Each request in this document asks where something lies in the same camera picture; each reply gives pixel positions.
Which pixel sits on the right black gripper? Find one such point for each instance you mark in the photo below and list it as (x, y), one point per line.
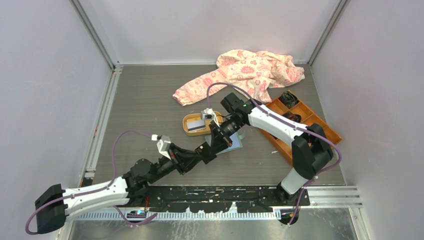
(218, 143)

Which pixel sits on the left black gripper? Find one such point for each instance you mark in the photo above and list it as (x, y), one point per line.
(182, 159)

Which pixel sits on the green card holder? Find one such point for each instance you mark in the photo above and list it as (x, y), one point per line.
(236, 142)

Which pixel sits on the yellow oval tray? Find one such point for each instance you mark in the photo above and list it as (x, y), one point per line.
(193, 116)

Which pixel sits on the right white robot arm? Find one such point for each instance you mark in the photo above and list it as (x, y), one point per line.
(310, 148)

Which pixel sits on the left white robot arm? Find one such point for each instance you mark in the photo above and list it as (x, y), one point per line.
(57, 205)

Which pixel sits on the orange compartment organizer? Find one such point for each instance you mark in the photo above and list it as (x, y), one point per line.
(308, 117)

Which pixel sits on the pink patterned garment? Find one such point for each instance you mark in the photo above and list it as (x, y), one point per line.
(252, 72)

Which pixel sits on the rolled brown tie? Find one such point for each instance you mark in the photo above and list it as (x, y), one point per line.
(293, 117)

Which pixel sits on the rolled dark tie back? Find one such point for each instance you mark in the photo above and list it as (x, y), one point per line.
(288, 99)

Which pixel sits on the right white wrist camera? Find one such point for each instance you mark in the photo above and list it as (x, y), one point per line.
(209, 114)

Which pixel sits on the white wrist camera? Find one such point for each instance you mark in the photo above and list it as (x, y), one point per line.
(209, 114)
(163, 143)

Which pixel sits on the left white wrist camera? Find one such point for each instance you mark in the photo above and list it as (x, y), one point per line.
(163, 143)

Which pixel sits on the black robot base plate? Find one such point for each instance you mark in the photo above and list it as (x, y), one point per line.
(214, 199)

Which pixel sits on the aluminium frame rail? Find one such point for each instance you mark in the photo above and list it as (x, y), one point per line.
(96, 33)

